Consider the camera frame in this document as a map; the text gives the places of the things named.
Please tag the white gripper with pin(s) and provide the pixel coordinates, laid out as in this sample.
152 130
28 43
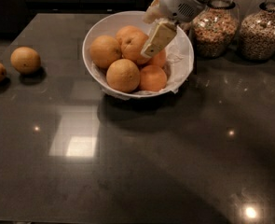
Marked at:
178 3

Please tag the top centre orange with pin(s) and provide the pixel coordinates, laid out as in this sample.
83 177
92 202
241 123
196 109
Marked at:
132 45

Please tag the back orange in bowl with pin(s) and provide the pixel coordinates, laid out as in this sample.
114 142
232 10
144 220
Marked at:
126 31

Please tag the orange in bowl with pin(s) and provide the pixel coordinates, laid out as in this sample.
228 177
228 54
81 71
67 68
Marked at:
126 31
152 78
123 75
104 50
159 59

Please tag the white plastic bowl liner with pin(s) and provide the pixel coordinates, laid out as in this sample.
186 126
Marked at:
180 59

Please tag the right rear orange in bowl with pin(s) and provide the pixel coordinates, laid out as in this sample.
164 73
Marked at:
159 59

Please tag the white bowl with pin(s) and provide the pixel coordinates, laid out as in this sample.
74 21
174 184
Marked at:
112 22

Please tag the front right orange in bowl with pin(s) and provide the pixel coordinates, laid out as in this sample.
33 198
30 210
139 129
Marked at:
152 78

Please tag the left orange in bowl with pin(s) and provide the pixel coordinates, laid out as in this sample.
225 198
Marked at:
104 50

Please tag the middle glass jar with cereal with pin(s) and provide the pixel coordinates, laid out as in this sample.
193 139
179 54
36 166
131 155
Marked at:
215 27

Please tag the right glass jar with grains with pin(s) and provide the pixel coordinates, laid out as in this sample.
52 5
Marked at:
257 33

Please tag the orange on table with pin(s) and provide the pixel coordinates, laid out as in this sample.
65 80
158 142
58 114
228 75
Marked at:
25 60

